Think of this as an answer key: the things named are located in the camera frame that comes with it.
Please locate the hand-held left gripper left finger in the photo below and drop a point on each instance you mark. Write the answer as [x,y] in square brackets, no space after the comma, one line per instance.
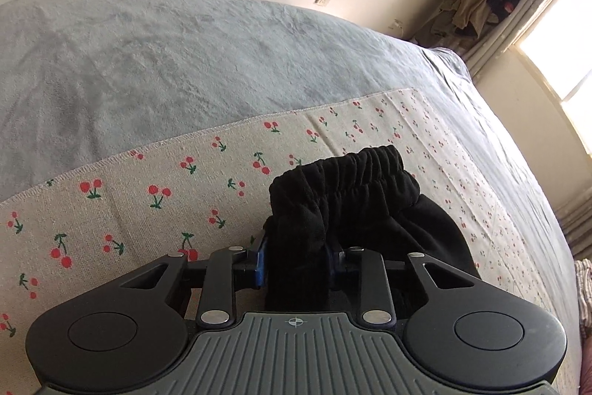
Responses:
[260,267]

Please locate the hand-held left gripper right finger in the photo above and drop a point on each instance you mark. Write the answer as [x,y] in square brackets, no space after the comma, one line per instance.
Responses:
[347,267]

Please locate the black pants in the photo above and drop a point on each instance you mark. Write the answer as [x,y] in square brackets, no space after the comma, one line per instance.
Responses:
[360,200]

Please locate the cherry print cloth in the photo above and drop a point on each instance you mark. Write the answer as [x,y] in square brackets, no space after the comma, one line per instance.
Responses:
[138,214]

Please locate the grey bed sheet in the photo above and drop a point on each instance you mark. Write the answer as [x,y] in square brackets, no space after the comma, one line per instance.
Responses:
[138,62]

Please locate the striped folded blanket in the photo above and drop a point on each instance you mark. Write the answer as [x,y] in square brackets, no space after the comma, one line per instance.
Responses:
[585,288]

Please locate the window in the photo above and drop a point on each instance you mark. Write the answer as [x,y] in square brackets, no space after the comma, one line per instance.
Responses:
[564,43]

